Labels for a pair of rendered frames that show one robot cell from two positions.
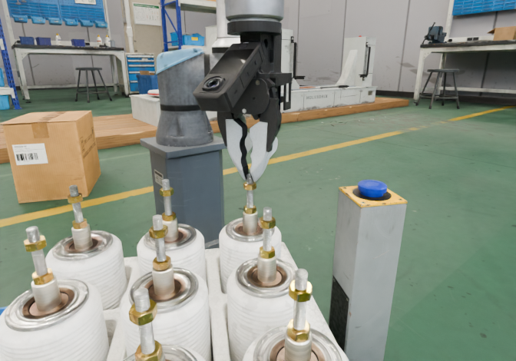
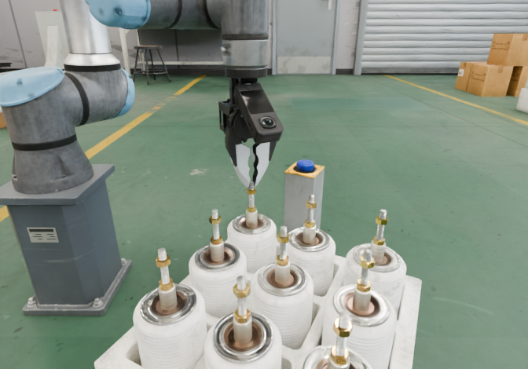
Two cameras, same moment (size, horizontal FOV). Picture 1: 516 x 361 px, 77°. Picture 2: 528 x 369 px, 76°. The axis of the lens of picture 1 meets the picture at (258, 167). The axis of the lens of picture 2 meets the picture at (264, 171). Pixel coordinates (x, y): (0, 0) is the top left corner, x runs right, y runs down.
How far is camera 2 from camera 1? 0.46 m
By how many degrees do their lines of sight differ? 49
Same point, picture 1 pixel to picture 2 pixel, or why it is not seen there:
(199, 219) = (105, 257)
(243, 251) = (268, 238)
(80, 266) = (198, 313)
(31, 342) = (276, 353)
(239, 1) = (254, 56)
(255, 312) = (327, 258)
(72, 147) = not seen: outside the picture
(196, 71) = (71, 96)
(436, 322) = not seen: hidden behind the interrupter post
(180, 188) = (86, 233)
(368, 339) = not seen: hidden behind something
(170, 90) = (42, 124)
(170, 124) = (50, 165)
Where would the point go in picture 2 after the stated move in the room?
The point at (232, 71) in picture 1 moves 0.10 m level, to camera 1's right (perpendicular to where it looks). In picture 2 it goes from (268, 110) to (302, 100)
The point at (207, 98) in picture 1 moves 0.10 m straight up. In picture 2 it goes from (273, 134) to (273, 64)
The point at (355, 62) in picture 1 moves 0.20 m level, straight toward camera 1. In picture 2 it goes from (60, 41) to (63, 42)
